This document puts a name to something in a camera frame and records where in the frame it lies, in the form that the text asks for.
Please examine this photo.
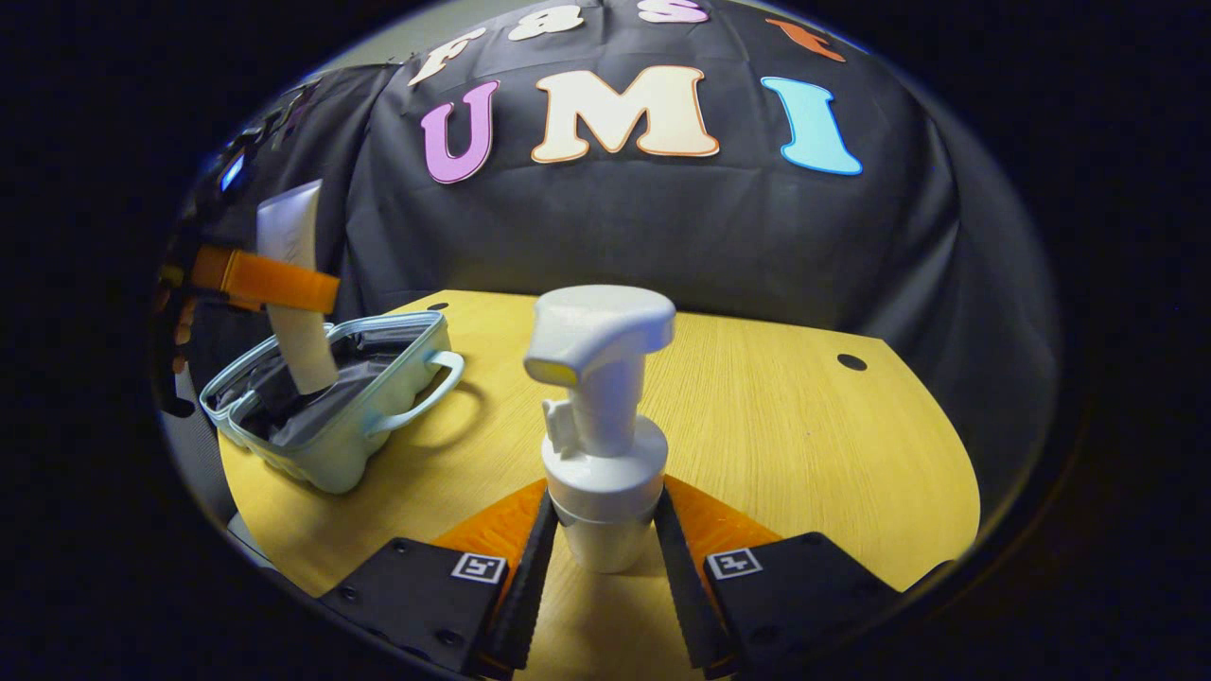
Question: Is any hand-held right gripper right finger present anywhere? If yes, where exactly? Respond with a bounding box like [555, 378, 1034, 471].
[654, 473, 900, 680]

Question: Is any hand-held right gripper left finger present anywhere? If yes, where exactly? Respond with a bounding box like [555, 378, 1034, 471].
[320, 478, 560, 680]

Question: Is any white squeeze tube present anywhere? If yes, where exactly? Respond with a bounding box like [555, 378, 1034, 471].
[255, 180, 340, 395]

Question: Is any white pump bottle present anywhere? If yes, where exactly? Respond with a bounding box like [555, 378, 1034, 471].
[523, 286, 677, 575]

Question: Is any light blue suitcase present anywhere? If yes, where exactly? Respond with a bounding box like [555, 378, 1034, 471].
[199, 310, 466, 495]

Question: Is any black backdrop cloth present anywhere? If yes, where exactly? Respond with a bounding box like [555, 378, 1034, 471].
[180, 0, 1061, 493]

